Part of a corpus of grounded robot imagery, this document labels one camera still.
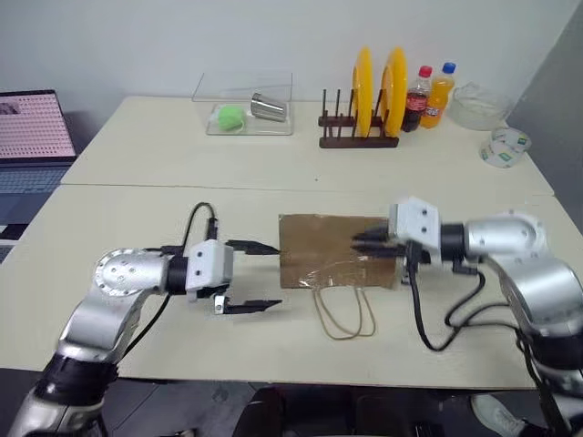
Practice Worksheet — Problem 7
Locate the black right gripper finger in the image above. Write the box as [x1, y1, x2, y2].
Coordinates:
[349, 242, 407, 261]
[351, 223, 392, 244]

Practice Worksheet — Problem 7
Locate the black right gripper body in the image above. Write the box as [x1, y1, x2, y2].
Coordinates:
[384, 220, 433, 275]

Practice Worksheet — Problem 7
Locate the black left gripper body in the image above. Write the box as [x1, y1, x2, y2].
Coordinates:
[195, 281, 232, 316]

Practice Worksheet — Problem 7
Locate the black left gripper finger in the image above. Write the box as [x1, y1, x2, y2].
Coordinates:
[227, 239, 281, 256]
[225, 299, 284, 317]

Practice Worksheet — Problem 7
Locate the brown paper bag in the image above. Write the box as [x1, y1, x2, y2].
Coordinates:
[277, 213, 401, 340]

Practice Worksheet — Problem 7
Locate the dark wooden dish rack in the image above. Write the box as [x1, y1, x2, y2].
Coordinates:
[317, 87, 401, 150]

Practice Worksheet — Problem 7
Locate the dark rounded shape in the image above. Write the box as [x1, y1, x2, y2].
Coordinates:
[245, 385, 293, 437]

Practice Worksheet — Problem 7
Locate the clear acrylic box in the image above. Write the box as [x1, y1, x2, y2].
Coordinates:
[190, 71, 295, 137]

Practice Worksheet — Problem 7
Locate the green scrub ball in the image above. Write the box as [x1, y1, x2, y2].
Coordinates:
[214, 104, 249, 134]

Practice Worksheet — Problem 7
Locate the clear tape roll green print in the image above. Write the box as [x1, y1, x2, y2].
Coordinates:
[479, 127, 534, 169]

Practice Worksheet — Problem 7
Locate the cola bottle red cap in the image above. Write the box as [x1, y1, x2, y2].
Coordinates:
[400, 65, 434, 134]

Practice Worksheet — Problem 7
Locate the stainless steel cup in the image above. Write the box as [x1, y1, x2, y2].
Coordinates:
[250, 91, 291, 124]

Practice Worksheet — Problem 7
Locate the yellow plate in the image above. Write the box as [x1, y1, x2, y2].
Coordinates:
[378, 46, 408, 137]
[351, 46, 376, 138]

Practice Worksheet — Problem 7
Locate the orange soda bottle blue cap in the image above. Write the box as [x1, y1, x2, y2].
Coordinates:
[419, 61, 457, 130]

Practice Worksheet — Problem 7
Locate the clear plastic bowl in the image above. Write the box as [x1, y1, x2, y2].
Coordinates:
[449, 81, 514, 132]

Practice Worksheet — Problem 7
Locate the white grey sneaker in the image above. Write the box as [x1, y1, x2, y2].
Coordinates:
[470, 393, 529, 437]

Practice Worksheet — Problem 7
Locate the open laptop computer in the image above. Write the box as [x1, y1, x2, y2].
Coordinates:
[0, 88, 78, 265]

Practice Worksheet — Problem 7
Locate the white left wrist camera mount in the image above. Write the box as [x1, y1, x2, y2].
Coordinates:
[184, 240, 235, 304]

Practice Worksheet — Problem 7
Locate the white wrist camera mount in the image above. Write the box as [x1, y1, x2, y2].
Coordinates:
[184, 240, 235, 304]
[388, 196, 443, 265]

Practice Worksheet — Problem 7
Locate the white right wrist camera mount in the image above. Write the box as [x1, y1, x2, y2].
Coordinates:
[388, 196, 443, 265]

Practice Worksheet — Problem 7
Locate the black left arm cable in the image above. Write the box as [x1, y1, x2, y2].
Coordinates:
[111, 201, 220, 370]

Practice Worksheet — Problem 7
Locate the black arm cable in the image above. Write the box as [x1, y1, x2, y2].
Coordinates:
[404, 245, 523, 352]
[111, 201, 220, 370]

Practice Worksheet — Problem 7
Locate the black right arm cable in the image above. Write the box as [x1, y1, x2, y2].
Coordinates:
[404, 245, 523, 352]

